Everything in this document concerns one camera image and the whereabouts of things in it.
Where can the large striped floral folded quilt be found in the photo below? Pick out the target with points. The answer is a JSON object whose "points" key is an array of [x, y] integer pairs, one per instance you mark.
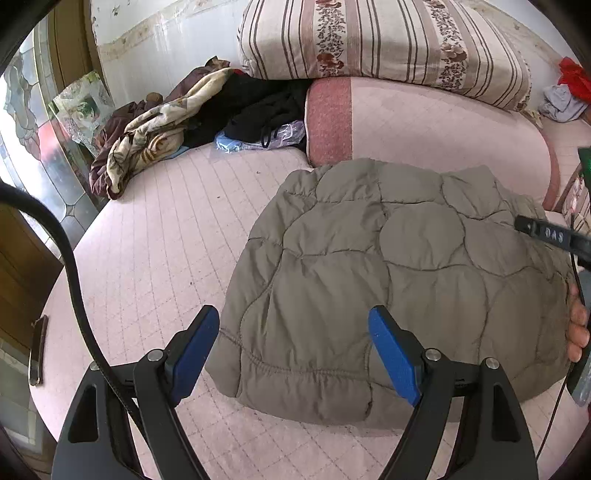
{"points": [[383, 41]]}

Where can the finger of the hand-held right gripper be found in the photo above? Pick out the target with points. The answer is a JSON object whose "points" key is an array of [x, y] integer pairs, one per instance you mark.
{"points": [[549, 234]]}

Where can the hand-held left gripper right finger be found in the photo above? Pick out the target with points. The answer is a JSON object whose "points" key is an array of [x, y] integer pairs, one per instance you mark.
{"points": [[392, 350]]}

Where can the stained glass window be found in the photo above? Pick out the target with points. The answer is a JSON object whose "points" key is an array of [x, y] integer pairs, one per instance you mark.
{"points": [[32, 138]]}

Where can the grey-green quilted jacket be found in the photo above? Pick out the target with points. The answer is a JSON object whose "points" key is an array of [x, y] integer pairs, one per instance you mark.
{"points": [[383, 286]]}

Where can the blue plastic bag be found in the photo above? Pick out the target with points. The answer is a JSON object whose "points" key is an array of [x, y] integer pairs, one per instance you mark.
{"points": [[258, 138]]}

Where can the red cloth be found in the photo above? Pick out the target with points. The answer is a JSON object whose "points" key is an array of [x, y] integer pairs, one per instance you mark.
{"points": [[575, 76]]}

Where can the pink quilted bed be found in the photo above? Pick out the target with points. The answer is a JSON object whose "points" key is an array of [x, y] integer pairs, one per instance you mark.
{"points": [[152, 240]]}

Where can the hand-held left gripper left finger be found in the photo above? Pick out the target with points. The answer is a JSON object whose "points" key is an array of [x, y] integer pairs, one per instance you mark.
{"points": [[196, 350]]}

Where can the pink folded blanket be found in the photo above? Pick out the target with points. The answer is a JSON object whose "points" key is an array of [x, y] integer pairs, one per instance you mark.
{"points": [[438, 124]]}

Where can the striped floral cushion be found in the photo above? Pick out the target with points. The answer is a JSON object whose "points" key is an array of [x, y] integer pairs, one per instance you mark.
{"points": [[577, 194]]}

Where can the small dark flat object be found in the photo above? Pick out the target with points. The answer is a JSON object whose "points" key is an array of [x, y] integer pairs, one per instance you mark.
{"points": [[38, 350]]}

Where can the pale blue-grey cloth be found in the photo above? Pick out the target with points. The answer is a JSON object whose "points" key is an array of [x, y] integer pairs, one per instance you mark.
{"points": [[563, 104]]}

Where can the person's right hand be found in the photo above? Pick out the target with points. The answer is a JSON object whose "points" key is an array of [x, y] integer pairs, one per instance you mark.
{"points": [[577, 323]]}

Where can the black clothes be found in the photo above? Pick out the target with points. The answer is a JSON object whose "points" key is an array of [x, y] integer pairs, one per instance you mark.
{"points": [[258, 106]]}

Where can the brown beige patterned blanket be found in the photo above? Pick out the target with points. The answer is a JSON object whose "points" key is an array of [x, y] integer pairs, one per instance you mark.
{"points": [[152, 124]]}

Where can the wooden cabinet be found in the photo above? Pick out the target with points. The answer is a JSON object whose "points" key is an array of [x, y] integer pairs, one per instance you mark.
{"points": [[23, 277]]}

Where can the green cloth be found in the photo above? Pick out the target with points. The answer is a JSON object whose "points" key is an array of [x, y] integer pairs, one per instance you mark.
{"points": [[585, 160]]}

